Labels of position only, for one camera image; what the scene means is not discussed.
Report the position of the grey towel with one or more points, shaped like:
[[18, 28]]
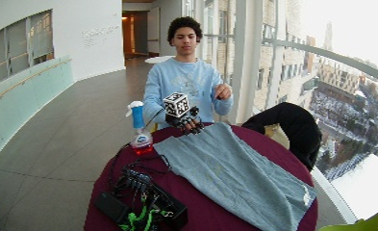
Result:
[[235, 173]]

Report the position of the white marker cube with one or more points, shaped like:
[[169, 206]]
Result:
[[176, 104]]

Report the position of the the person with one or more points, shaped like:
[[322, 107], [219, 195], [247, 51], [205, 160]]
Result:
[[184, 77]]

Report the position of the blue white spray bottle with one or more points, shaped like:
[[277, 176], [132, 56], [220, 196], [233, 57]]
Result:
[[140, 129]]

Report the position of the white round table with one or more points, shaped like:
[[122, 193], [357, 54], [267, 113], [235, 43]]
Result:
[[159, 59]]

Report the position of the yellow chair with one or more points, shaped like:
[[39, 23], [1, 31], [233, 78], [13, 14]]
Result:
[[277, 132]]

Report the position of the black jacket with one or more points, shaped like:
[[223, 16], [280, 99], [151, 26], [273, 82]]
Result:
[[290, 128]]

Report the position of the maroon tablecloth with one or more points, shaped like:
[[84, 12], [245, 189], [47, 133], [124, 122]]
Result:
[[197, 205]]

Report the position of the black electronics box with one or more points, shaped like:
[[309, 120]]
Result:
[[167, 205]]

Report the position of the wooden door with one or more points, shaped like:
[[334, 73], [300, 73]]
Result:
[[128, 33]]

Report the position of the white window railing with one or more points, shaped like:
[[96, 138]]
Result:
[[333, 56]]

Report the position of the black power pack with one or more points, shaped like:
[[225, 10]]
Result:
[[111, 207]]

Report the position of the wooden handrail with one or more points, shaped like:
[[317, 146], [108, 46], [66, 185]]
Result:
[[26, 82]]

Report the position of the yellow-green chair back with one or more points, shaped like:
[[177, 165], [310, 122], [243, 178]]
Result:
[[364, 223]]

